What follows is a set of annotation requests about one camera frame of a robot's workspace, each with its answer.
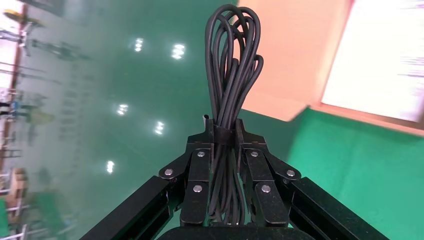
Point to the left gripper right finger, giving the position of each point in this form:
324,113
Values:
258,172

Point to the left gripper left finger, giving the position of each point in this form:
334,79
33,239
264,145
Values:
198,172

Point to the orange cardboard box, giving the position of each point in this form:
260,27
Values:
291,66

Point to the green table mat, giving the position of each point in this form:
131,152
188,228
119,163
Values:
348,172

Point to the white printed instruction sheet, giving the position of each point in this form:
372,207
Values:
374,59

